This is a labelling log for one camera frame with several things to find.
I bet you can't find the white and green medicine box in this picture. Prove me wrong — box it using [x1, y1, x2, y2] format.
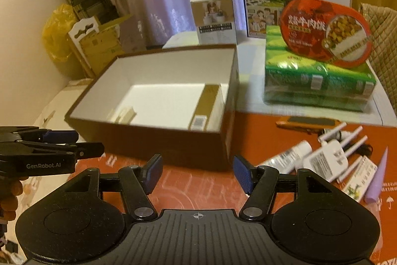
[340, 156, 378, 203]

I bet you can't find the tan and white small box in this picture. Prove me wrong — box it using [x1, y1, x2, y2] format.
[189, 84, 228, 131]

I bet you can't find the orange printed carton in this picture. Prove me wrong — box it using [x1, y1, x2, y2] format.
[74, 111, 397, 265]

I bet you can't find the brown cardboard box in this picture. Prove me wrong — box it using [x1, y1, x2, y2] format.
[64, 44, 240, 172]

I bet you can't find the small beige item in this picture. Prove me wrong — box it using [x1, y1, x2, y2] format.
[114, 108, 137, 125]

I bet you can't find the white tube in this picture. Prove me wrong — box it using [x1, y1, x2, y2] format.
[258, 141, 313, 174]

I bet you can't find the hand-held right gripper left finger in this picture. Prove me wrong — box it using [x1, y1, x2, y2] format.
[59, 154, 164, 221]

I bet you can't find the green tissue pack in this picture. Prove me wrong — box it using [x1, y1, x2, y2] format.
[263, 24, 376, 112]

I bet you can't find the purple tube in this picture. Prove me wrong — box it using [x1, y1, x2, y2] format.
[364, 147, 389, 205]

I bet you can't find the white router with antennas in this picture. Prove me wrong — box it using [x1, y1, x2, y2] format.
[302, 125, 369, 184]

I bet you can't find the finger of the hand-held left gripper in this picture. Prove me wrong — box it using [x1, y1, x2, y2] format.
[0, 126, 79, 144]
[0, 142, 105, 160]

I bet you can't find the yellow plastic bag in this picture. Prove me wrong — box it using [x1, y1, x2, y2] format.
[42, 3, 82, 64]

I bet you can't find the white picture product box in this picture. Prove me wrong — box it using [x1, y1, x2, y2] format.
[190, 0, 238, 45]

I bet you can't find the red instant meal bowl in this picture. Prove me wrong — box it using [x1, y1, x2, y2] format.
[279, 0, 373, 68]

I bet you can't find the black cable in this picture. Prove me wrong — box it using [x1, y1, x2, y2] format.
[357, 143, 373, 157]

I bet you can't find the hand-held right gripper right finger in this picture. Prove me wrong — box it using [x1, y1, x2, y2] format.
[232, 155, 338, 221]

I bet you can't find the person's left hand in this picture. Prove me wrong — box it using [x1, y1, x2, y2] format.
[0, 176, 25, 222]

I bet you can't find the orange utility knife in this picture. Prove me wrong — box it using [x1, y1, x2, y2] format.
[275, 116, 348, 131]

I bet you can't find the beige quilted chair cover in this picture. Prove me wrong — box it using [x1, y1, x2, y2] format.
[358, 2, 397, 118]

